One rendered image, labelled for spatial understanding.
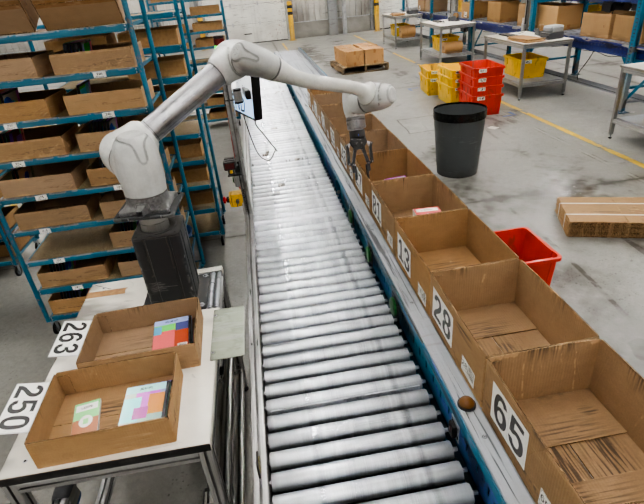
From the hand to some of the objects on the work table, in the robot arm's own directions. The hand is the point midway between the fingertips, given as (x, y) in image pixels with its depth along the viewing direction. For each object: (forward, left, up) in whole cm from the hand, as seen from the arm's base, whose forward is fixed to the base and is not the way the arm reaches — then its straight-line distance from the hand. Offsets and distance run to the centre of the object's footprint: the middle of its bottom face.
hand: (361, 172), depth 236 cm
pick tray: (-90, -82, -29) cm, 125 cm away
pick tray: (-92, -113, -29) cm, 148 cm away
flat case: (-83, -113, -27) cm, 143 cm away
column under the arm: (-86, -48, -28) cm, 102 cm away
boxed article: (-100, -115, -28) cm, 155 cm away
